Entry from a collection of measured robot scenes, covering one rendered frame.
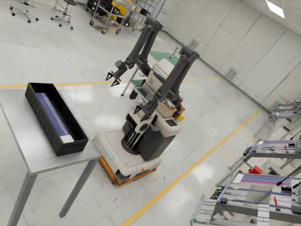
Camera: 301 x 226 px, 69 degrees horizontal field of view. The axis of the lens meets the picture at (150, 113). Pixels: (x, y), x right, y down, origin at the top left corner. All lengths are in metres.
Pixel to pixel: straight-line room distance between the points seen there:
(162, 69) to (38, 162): 1.15
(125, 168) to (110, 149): 0.27
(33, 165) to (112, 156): 1.17
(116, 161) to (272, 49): 9.16
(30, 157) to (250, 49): 10.09
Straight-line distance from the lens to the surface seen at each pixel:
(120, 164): 2.33
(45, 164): 1.37
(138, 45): 1.85
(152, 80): 1.99
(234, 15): 11.15
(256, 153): 3.34
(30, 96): 1.69
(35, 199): 2.19
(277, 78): 10.54
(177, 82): 1.70
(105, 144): 2.44
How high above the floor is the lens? 1.85
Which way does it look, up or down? 28 degrees down
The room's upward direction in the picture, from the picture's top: 34 degrees clockwise
